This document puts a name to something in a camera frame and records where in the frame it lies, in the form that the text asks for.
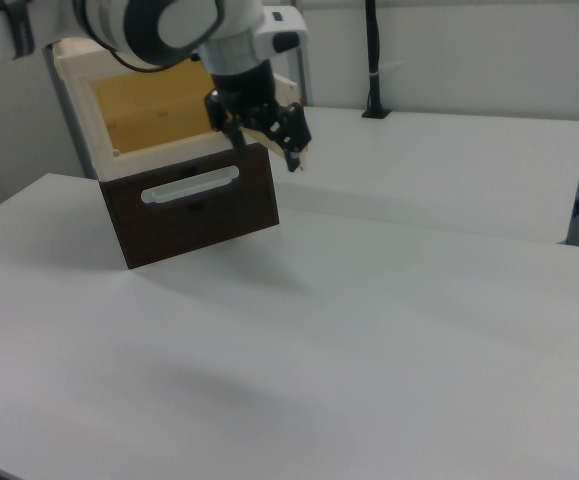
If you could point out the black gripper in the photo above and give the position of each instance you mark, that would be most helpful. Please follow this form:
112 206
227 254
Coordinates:
244 90

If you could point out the light wooden cabinet door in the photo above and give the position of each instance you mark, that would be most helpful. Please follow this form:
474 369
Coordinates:
289 90

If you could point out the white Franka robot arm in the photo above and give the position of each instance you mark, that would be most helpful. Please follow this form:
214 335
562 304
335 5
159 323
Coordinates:
169 22

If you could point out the dark brown drawer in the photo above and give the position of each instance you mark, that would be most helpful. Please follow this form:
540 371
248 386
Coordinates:
194 225

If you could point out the black camera pole with clamp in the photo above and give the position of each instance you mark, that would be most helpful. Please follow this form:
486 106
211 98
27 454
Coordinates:
375 50

